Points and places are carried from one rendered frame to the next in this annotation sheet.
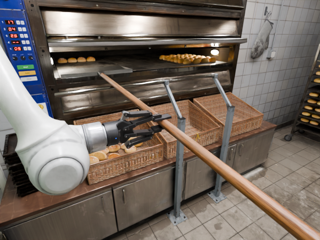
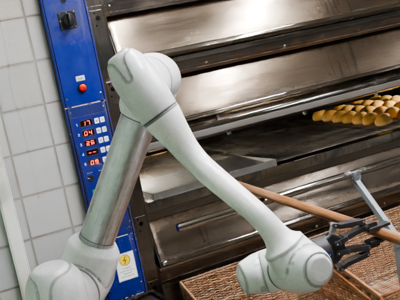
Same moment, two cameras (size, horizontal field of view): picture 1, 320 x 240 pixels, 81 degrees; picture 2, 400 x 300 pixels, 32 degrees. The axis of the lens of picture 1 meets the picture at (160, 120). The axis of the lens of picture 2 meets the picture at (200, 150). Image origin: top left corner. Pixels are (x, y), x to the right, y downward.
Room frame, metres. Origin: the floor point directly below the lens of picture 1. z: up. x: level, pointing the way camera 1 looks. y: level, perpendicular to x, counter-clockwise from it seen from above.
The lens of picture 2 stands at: (-1.19, 0.22, 1.80)
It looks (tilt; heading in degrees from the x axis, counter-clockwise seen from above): 10 degrees down; 6
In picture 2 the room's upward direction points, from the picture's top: 11 degrees counter-clockwise
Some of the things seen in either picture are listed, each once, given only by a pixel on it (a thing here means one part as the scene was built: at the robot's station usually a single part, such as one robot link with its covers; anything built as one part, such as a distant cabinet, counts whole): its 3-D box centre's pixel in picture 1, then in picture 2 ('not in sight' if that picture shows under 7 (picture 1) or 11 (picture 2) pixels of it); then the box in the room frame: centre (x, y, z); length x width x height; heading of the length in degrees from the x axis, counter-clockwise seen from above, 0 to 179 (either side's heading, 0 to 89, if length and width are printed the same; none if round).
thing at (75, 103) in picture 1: (164, 86); (344, 183); (1.78, -0.04, 1.02); 1.79 x 0.11 x 0.19; 119
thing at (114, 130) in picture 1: (118, 131); (328, 249); (0.54, 0.13, 1.18); 0.09 x 0.07 x 0.08; 118
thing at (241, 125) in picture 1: (226, 113); not in sight; (1.84, -0.71, 0.72); 0.56 x 0.49 x 0.28; 119
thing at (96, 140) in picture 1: (95, 136); not in sight; (0.50, 0.20, 1.18); 0.09 x 0.06 x 0.09; 28
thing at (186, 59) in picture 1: (186, 58); (379, 108); (2.45, -0.33, 1.21); 0.61 x 0.48 x 0.06; 29
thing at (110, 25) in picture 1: (164, 25); (325, 64); (1.78, -0.04, 1.54); 1.79 x 0.11 x 0.19; 119
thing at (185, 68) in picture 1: (162, 71); (336, 151); (1.80, -0.03, 1.16); 1.80 x 0.06 x 0.04; 119
